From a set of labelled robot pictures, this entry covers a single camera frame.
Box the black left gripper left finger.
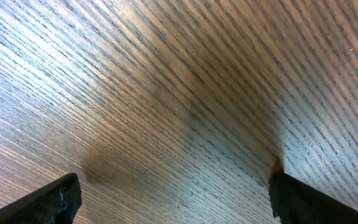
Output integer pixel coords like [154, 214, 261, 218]
[0, 173, 82, 224]

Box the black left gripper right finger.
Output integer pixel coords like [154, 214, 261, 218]
[268, 173, 358, 224]

